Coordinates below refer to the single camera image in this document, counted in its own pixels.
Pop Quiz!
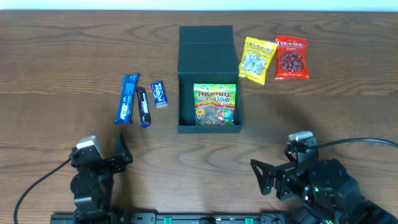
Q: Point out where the yellow candy bag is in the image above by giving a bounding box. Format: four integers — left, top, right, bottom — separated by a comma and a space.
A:
239, 37, 277, 85

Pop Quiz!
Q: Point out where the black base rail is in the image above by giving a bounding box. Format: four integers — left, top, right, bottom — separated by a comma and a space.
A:
50, 212, 287, 224

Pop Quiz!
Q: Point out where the red Hacks candy bag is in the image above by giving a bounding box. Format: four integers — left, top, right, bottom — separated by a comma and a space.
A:
275, 35, 310, 80

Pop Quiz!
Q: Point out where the left black cable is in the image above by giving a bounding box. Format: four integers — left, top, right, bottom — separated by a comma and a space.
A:
13, 158, 72, 224

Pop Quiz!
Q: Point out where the dark green open box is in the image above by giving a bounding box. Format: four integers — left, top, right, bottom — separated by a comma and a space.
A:
177, 25, 243, 134

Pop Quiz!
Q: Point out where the blue Eclipse gum pack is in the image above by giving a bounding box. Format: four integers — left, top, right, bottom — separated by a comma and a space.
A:
151, 81, 167, 107

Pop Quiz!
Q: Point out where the Haribo gummy worms bag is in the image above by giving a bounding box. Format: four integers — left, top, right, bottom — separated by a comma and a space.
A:
193, 83, 236, 126

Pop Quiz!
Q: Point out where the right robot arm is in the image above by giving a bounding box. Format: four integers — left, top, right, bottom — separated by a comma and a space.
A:
251, 137, 397, 224

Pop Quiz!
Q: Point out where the long blue snack bar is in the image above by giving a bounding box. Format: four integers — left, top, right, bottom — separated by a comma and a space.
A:
114, 74, 139, 124

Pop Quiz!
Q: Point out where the dark blue chocolate bar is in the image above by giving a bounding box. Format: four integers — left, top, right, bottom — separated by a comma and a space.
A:
136, 87, 151, 128

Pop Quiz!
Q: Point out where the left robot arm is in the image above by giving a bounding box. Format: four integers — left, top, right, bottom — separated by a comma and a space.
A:
69, 133, 133, 223

